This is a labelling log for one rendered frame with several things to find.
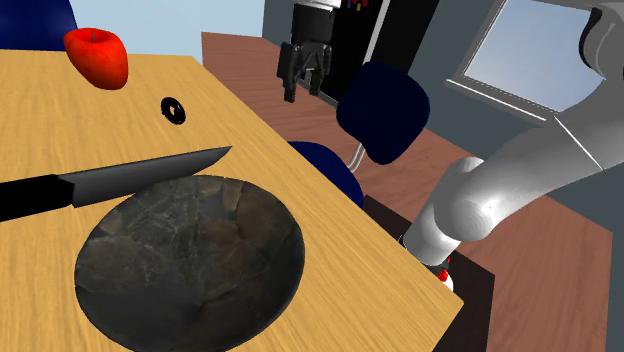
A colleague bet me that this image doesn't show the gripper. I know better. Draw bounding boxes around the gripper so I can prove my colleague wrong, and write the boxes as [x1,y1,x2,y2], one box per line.
[276,3,339,104]

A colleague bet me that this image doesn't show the dark blue office chair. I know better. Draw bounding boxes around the dark blue office chair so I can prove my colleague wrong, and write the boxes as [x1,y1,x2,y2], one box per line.
[0,0,79,52]
[286,61,432,210]

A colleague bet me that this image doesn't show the black cabinet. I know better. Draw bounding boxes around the black cabinet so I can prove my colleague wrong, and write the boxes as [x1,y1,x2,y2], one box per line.
[319,0,441,109]

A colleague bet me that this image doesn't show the light wooden table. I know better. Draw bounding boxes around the light wooden table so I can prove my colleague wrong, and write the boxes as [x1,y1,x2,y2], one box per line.
[0,48,465,352]

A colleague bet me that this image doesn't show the red apple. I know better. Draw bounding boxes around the red apple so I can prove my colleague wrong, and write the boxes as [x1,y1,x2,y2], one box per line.
[63,27,130,91]

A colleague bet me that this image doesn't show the dark stone bowl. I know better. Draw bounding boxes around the dark stone bowl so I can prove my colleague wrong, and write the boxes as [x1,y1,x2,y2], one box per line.
[73,175,307,352]

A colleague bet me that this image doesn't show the grey framed window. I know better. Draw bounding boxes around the grey framed window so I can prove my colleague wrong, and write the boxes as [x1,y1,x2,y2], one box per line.
[443,0,612,124]

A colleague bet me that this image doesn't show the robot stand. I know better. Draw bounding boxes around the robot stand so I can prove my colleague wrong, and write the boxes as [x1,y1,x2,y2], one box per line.
[362,194,496,352]

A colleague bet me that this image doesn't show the small black ring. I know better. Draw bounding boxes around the small black ring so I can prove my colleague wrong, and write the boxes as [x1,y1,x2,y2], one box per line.
[160,96,187,126]

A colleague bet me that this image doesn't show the black handled kitchen knife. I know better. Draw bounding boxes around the black handled kitchen knife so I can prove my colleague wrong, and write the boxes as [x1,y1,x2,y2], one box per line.
[0,145,233,224]

